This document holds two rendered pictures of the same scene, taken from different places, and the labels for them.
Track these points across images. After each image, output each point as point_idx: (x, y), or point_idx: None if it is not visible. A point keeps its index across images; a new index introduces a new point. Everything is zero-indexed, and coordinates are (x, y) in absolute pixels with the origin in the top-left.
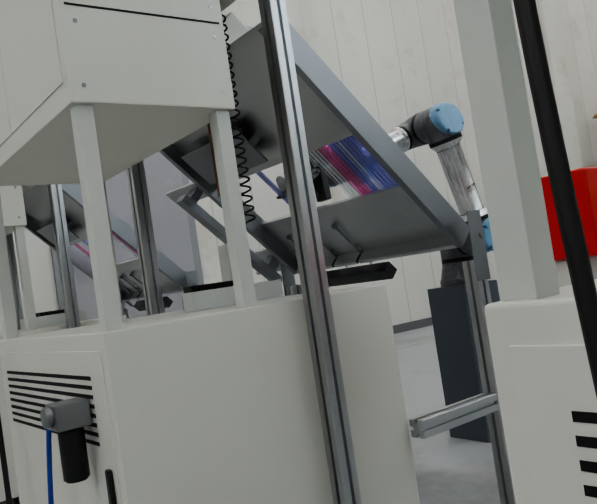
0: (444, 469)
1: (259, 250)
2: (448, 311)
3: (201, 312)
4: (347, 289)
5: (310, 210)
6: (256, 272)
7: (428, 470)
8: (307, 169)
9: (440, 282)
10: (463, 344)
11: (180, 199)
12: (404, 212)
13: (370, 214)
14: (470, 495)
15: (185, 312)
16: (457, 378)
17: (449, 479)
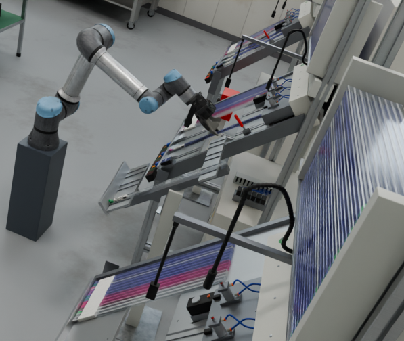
0: (103, 237)
1: (137, 187)
2: (57, 163)
3: (296, 184)
4: (248, 155)
5: None
6: (108, 214)
7: (105, 243)
8: None
9: (51, 147)
10: (57, 178)
11: (229, 169)
12: None
13: None
14: (139, 224)
15: (281, 199)
16: (49, 201)
17: (118, 233)
